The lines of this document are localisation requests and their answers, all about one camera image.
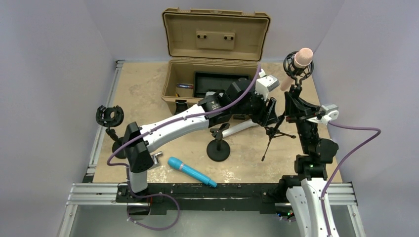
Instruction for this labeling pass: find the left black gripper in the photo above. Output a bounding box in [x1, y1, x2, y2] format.
[231, 88, 278, 126]

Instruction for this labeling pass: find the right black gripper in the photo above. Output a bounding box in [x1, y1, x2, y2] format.
[285, 90, 321, 154]

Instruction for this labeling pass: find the white microphone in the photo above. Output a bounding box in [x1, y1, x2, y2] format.
[222, 119, 258, 138]

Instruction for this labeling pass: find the black tripod mic stand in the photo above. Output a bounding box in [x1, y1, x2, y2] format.
[261, 47, 314, 161]

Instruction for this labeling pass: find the pink microphone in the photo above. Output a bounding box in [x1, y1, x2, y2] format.
[280, 47, 314, 91]

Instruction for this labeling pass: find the blue microphone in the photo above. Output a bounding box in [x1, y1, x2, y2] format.
[168, 157, 217, 188]

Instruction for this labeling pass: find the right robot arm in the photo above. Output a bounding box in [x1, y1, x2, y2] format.
[277, 85, 339, 237]

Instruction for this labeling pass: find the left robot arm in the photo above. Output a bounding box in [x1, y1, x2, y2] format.
[122, 76, 280, 202]

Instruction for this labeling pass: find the black toolbox tray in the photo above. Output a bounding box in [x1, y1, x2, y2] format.
[193, 71, 250, 98]

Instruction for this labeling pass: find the red blue screwdriver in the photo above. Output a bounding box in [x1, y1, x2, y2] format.
[176, 83, 194, 89]

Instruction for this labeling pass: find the tan plastic toolbox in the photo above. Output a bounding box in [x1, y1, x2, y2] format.
[161, 8, 271, 114]

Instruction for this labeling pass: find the white chrome faucet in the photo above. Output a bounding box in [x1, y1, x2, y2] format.
[152, 151, 163, 168]

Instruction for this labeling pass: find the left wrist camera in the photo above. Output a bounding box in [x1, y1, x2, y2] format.
[255, 69, 280, 101]

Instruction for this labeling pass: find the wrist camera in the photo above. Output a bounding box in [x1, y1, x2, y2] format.
[307, 104, 339, 125]
[255, 69, 280, 101]

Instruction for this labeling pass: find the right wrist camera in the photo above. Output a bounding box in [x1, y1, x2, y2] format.
[307, 104, 339, 125]

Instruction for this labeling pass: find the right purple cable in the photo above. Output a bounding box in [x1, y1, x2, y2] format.
[320, 121, 382, 237]

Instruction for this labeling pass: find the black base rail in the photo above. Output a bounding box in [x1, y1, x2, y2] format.
[116, 183, 293, 215]

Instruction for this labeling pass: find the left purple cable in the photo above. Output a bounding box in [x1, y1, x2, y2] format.
[106, 64, 262, 197]

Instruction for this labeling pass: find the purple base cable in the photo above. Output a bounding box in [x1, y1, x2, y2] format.
[126, 193, 181, 232]

